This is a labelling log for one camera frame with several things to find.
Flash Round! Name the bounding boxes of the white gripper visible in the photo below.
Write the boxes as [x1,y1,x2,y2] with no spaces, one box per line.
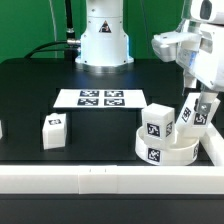
[152,24,224,115]

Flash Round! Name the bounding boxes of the white block at left edge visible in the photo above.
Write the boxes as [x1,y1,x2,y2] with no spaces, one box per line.
[0,120,3,140]

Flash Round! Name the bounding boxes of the black cable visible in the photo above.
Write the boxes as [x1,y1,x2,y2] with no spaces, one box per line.
[23,0,82,60]

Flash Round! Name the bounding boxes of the white marker sheet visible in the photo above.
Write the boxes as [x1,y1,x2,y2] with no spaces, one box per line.
[54,89,146,109]

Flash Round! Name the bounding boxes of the white front fence bar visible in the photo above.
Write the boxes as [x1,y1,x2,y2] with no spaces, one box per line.
[0,165,224,194]

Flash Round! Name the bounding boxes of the white round stool seat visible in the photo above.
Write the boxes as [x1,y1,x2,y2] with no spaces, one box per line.
[135,127,199,166]

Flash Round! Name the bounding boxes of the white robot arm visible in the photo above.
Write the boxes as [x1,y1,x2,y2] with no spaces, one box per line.
[76,0,224,114]

